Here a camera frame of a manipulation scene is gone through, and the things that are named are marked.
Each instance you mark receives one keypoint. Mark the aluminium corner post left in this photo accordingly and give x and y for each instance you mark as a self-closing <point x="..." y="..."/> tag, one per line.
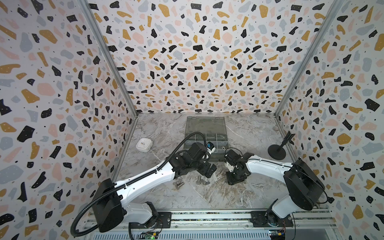
<point x="84" y="5"/>

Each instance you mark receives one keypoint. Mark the bolt cluster centre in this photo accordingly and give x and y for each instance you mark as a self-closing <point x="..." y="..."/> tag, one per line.
<point x="202" y="181"/>

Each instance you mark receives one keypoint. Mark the aluminium corner post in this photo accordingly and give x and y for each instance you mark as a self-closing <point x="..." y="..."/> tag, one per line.
<point x="331" y="14"/>
<point x="84" y="5"/>

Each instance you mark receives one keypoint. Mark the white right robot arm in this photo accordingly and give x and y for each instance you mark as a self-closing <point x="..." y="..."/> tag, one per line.
<point x="304" y="187"/>

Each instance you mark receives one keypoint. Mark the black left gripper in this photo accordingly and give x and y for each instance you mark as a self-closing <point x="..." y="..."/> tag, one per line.
<point x="204" y="171"/>

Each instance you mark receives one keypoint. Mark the clear plastic organizer box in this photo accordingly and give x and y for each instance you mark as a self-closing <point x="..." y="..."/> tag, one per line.
<point x="215" y="131"/>

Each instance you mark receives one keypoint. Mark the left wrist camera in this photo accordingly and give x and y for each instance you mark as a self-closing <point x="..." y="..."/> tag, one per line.
<point x="210" y="148"/>

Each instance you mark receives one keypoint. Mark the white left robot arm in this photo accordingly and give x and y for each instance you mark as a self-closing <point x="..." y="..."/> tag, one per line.
<point x="115" y="200"/>

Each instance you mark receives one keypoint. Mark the aluminium corner post right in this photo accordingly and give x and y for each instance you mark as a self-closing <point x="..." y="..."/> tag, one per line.
<point x="331" y="14"/>

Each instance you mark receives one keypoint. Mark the white small square box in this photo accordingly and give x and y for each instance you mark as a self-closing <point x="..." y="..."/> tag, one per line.
<point x="144" y="145"/>

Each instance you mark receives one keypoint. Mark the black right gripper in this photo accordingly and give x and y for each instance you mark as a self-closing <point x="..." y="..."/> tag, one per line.
<point x="235" y="174"/>

